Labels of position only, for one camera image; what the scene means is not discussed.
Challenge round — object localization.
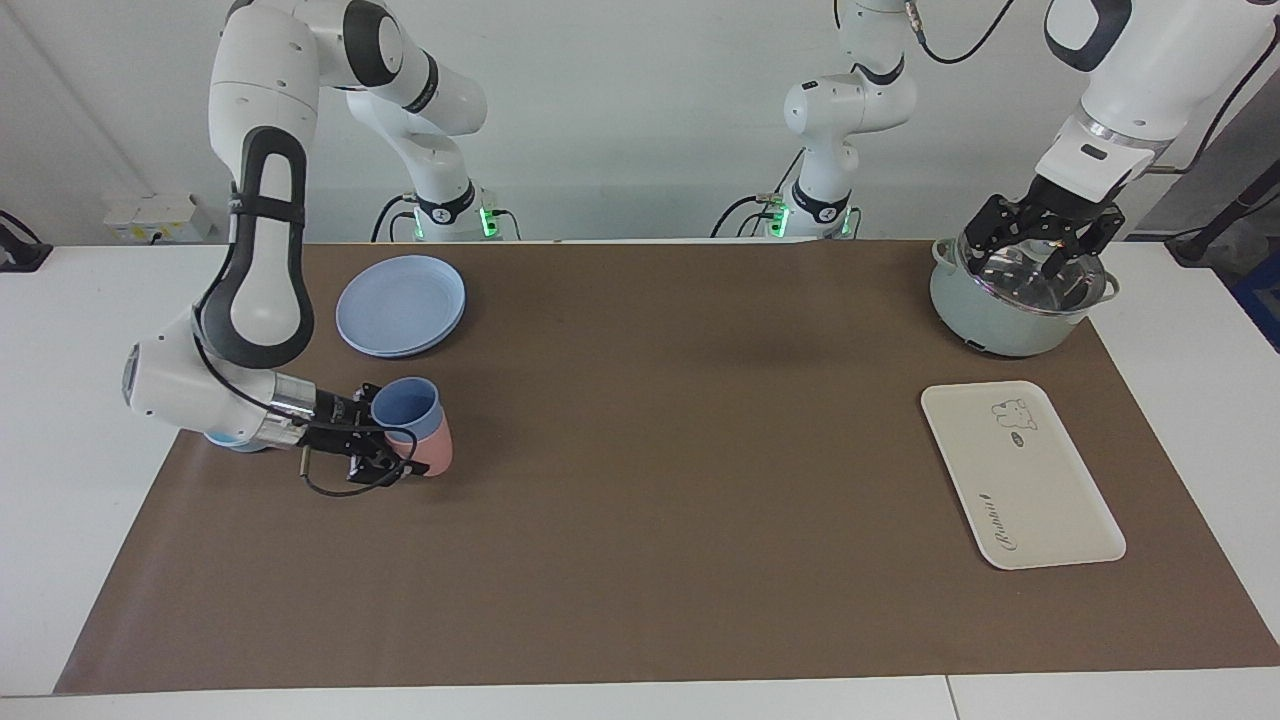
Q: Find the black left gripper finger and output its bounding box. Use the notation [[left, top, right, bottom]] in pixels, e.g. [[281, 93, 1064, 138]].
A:
[[961, 194, 1009, 273], [1040, 212, 1125, 283]]

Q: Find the blue ribbed cup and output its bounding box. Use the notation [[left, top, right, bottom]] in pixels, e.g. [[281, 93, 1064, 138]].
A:
[[370, 376, 444, 439]]

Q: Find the pink cup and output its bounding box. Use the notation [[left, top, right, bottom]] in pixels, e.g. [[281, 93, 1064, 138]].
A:
[[384, 416, 454, 478]]

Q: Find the cream tray with bear print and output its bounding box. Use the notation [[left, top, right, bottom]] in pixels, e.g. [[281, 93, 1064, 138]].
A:
[[920, 380, 1128, 572]]

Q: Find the glass pot lid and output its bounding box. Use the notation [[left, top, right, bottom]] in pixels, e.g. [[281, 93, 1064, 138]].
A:
[[955, 232, 1109, 317]]

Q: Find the pale green cooking pot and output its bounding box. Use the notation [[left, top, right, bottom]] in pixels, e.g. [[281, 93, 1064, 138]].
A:
[[929, 236, 1121, 359]]

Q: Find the blue round plate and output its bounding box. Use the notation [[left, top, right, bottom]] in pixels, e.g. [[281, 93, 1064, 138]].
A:
[[335, 254, 468, 359]]

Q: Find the black stand leg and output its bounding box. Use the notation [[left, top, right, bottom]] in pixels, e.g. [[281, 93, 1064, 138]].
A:
[[1165, 158, 1280, 267]]

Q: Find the blue box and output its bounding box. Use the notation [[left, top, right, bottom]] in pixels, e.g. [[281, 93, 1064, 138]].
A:
[[1232, 248, 1280, 353]]

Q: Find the brown table mat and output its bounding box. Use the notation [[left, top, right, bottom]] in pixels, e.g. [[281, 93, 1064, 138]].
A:
[[52, 238, 1280, 695]]

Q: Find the black table clamp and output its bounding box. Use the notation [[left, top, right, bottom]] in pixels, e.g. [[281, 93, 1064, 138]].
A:
[[0, 210, 54, 274]]

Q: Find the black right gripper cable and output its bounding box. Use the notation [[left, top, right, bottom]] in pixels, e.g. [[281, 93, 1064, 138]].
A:
[[192, 335, 403, 499]]

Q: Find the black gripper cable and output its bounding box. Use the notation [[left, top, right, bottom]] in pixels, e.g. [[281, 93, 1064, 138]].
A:
[[192, 335, 403, 499], [1145, 35, 1280, 177]]

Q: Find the black right base cable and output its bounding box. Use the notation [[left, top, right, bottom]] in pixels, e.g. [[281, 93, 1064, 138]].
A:
[[370, 192, 419, 242]]

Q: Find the black base cable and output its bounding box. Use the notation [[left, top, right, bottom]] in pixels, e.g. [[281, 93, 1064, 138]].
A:
[[710, 148, 809, 240], [370, 192, 419, 242]]

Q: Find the black cable loop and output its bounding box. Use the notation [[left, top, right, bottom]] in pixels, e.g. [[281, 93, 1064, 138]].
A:
[[905, 0, 1017, 65]]

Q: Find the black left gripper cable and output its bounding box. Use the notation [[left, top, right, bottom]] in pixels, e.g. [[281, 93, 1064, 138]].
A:
[[1145, 35, 1280, 177]]

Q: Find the black left base cable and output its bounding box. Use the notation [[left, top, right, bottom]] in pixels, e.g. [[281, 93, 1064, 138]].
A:
[[710, 148, 809, 240]]

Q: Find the white wall socket box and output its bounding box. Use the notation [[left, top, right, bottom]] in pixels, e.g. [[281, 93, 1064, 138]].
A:
[[102, 192, 215, 245]]

